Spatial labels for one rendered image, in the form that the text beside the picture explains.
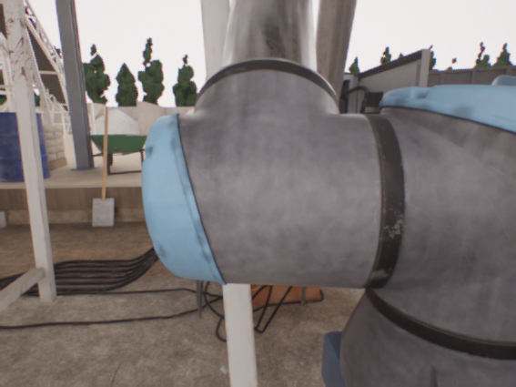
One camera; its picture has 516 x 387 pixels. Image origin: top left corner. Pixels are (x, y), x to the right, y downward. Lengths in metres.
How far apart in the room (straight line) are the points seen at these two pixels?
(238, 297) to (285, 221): 0.61
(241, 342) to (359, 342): 0.56
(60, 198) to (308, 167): 3.82
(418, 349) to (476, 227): 0.11
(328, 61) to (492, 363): 0.69
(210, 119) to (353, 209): 0.13
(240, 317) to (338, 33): 0.72
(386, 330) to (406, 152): 0.16
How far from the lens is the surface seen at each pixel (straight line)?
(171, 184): 0.22
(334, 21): 0.79
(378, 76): 1.11
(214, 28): 0.82
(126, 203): 3.70
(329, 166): 0.21
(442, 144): 0.24
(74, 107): 5.75
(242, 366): 0.89
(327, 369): 0.41
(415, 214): 0.22
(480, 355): 0.29
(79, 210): 3.92
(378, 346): 0.31
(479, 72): 9.51
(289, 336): 1.75
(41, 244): 2.19
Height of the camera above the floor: 1.07
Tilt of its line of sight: 13 degrees down
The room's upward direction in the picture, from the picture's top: straight up
